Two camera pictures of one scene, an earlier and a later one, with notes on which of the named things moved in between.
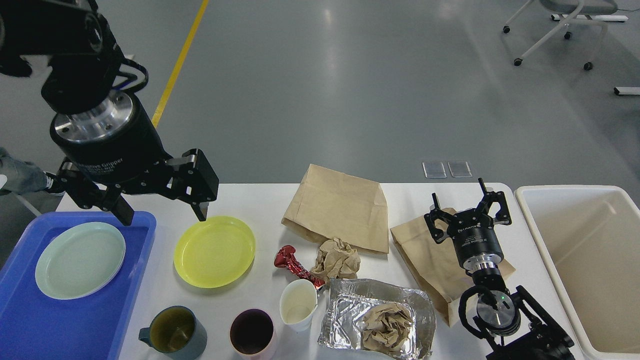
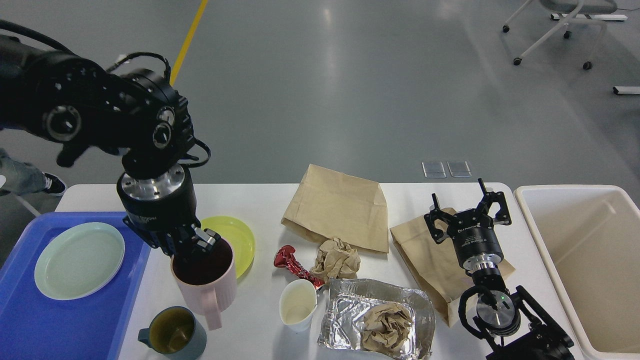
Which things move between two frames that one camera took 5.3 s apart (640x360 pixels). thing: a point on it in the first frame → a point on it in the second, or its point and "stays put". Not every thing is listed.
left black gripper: [115, 144] → [162, 210]
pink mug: [252, 335] → [205, 282]
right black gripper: [472, 230] stays put
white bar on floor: [621, 90] stays put
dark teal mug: [175, 332] stays put
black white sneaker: [55, 184] stays put
